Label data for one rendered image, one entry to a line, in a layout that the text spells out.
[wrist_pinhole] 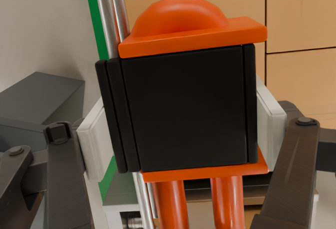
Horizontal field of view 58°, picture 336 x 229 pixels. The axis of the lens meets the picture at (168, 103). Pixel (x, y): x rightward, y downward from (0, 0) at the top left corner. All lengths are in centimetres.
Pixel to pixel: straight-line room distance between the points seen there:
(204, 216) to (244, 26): 15
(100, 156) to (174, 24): 8
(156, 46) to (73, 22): 136
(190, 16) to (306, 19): 78
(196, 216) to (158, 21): 15
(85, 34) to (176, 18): 134
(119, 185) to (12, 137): 46
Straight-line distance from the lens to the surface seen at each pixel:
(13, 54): 167
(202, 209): 25
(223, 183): 20
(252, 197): 105
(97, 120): 16
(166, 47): 15
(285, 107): 17
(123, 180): 118
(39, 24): 157
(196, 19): 16
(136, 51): 15
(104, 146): 16
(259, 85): 18
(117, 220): 114
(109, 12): 16
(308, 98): 100
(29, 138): 85
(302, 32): 93
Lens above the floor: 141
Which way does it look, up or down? 68 degrees down
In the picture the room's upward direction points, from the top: 172 degrees counter-clockwise
